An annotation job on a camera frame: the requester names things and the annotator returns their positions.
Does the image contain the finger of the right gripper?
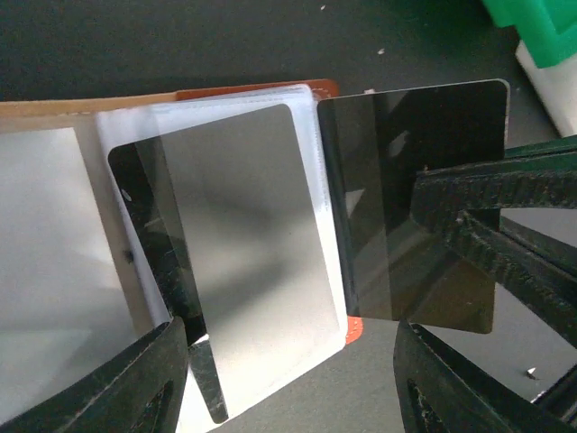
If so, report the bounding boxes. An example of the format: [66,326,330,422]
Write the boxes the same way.
[410,151,576,345]

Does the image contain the brown leather card holder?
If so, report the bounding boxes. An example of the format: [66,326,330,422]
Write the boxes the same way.
[1,78,350,432]

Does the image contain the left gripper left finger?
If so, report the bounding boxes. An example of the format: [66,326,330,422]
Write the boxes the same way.
[1,318,188,432]

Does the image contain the white bin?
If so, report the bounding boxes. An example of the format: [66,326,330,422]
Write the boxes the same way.
[516,41,577,137]

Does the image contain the black credit card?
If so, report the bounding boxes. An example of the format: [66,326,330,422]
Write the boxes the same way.
[317,79,509,334]
[97,97,347,432]

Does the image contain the green bin middle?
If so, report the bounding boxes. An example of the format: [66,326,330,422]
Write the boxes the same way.
[482,0,577,69]

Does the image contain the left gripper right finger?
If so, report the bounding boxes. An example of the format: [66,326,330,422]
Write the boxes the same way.
[393,321,576,432]

